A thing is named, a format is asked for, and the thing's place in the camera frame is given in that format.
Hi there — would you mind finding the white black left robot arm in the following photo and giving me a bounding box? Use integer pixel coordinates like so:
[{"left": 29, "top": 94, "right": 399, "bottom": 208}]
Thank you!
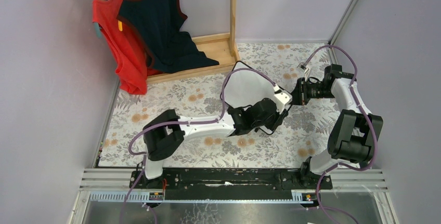
[{"left": 142, "top": 96, "right": 292, "bottom": 180}]

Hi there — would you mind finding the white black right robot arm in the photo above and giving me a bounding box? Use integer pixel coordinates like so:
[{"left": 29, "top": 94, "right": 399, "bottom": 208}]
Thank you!
[{"left": 291, "top": 64, "right": 383, "bottom": 175}]

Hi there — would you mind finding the floral table mat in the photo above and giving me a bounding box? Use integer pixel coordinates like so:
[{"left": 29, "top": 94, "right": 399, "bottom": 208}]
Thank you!
[{"left": 98, "top": 44, "right": 340, "bottom": 168}]

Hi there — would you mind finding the wooden clothes rack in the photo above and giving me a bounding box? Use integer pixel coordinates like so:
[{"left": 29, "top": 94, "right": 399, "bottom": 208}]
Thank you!
[{"left": 81, "top": 0, "right": 241, "bottom": 85}]

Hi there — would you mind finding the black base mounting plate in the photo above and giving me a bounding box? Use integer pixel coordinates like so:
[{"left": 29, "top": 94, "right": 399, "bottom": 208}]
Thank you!
[{"left": 129, "top": 168, "right": 333, "bottom": 200}]

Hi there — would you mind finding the red tank top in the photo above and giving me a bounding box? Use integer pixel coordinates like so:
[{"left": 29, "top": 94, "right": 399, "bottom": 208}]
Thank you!
[{"left": 92, "top": 0, "right": 148, "bottom": 95}]

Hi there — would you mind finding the navy tank top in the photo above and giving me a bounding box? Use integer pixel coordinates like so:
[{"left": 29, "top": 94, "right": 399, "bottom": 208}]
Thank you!
[{"left": 117, "top": 0, "right": 219, "bottom": 73}]

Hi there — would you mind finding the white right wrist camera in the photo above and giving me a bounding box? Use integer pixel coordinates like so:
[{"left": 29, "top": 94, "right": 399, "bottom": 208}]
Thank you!
[{"left": 297, "top": 62, "right": 311, "bottom": 79}]

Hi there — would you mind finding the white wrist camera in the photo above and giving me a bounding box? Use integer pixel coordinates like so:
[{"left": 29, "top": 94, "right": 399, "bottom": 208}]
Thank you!
[
  {"left": 274, "top": 89, "right": 292, "bottom": 113},
  {"left": 297, "top": 62, "right": 311, "bottom": 79}
]

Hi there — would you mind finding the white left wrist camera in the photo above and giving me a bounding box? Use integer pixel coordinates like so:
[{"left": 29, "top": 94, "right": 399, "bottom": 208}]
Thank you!
[{"left": 274, "top": 89, "right": 292, "bottom": 113}]

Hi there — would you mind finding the aluminium slotted rail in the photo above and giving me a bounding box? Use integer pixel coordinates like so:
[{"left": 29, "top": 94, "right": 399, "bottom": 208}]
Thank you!
[{"left": 89, "top": 183, "right": 317, "bottom": 204}]

